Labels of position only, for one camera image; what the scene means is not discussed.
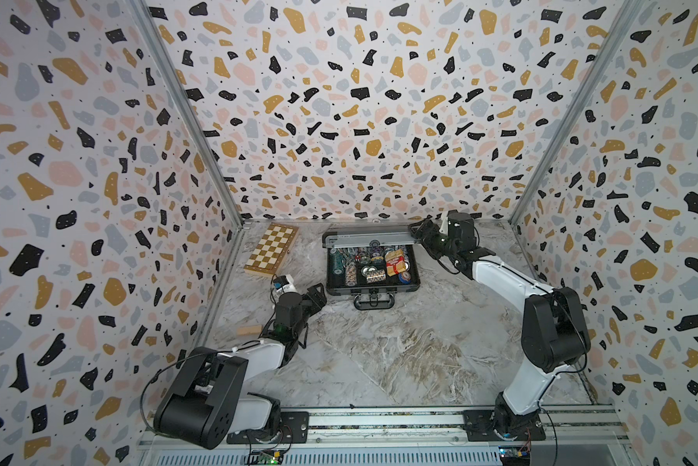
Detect grey poker set case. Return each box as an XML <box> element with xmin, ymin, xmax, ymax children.
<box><xmin>323</xmin><ymin>225</ymin><xmax>421</xmax><ymax>311</ymax></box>

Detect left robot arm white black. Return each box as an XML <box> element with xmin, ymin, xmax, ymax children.
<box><xmin>152</xmin><ymin>275</ymin><xmax>327</xmax><ymax>450</ymax></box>

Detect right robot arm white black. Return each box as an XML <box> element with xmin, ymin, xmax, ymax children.
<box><xmin>409</xmin><ymin>211</ymin><xmax>591</xmax><ymax>440</ymax></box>

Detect poker chips in case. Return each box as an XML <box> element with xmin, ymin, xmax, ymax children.
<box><xmin>327</xmin><ymin>245</ymin><xmax>420</xmax><ymax>290</ymax></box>

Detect playing card deck red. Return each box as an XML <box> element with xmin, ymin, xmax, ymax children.
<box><xmin>385</xmin><ymin>249</ymin><xmax>409</xmax><ymax>277</ymax></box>

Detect small wooden block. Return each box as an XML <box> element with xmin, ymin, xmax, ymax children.
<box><xmin>236</xmin><ymin>325</ymin><xmax>263</xmax><ymax>336</ymax></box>

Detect wooden chess board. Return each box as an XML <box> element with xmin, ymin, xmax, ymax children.
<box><xmin>244</xmin><ymin>223</ymin><xmax>299</xmax><ymax>277</ymax></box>

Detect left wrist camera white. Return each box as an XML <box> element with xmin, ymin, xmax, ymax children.
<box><xmin>272</xmin><ymin>275</ymin><xmax>298</xmax><ymax>295</ymax></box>

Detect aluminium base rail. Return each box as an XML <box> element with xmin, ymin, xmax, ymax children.
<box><xmin>139</xmin><ymin>405</ymin><xmax>640</xmax><ymax>465</ymax></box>

